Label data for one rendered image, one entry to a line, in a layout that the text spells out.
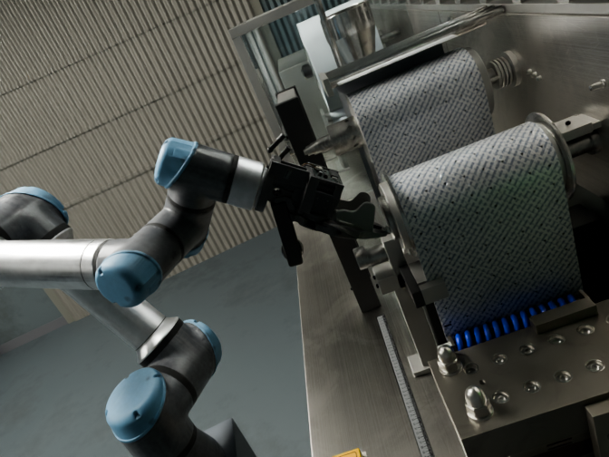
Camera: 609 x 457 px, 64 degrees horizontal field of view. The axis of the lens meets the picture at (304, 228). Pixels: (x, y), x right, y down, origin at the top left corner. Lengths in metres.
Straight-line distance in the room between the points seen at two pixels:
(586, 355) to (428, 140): 0.45
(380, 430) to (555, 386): 0.33
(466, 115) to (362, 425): 0.61
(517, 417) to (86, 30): 3.71
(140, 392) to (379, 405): 0.44
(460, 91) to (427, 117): 0.07
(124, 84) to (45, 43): 0.57
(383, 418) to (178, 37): 3.37
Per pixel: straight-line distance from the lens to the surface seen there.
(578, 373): 0.80
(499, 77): 1.05
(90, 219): 4.25
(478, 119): 1.00
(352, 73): 0.99
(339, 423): 1.00
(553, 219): 0.84
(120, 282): 0.68
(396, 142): 0.96
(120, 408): 0.96
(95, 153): 4.10
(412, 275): 0.84
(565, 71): 0.91
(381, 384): 1.04
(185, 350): 1.02
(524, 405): 0.77
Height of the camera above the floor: 1.61
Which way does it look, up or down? 24 degrees down
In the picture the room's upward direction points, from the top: 24 degrees counter-clockwise
